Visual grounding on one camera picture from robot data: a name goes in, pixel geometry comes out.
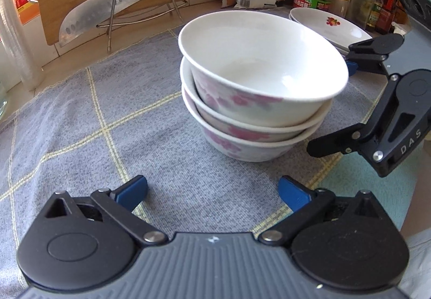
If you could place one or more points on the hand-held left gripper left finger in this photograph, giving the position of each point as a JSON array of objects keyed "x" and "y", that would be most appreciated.
[{"x": 133, "y": 193}]

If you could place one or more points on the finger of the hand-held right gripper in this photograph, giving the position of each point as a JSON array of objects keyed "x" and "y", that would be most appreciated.
[
  {"x": 380, "y": 147},
  {"x": 373, "y": 46}
]

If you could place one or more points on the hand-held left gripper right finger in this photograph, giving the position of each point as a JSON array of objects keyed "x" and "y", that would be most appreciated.
[{"x": 294, "y": 194}]

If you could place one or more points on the white plate with fruit print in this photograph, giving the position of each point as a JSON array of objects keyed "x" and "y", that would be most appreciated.
[
  {"x": 323, "y": 28},
  {"x": 342, "y": 51}
]

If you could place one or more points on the white bowl with pink flowers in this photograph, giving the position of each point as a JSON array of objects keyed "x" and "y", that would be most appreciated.
[
  {"x": 249, "y": 152},
  {"x": 242, "y": 132},
  {"x": 269, "y": 60}
]

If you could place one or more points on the dark bottle with red label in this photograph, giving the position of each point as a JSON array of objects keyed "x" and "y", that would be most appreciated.
[{"x": 387, "y": 13}]

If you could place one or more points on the clear bottle with red cap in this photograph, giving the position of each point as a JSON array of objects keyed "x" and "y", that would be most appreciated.
[{"x": 360, "y": 6}]

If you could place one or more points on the spice jar with yellow lid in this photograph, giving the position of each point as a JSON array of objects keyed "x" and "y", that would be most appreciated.
[{"x": 340, "y": 3}]

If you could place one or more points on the grey checked cloth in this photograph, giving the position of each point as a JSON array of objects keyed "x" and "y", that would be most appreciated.
[{"x": 101, "y": 134}]

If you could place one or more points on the person's grey clothing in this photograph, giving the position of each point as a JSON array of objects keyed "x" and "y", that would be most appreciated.
[{"x": 421, "y": 262}]

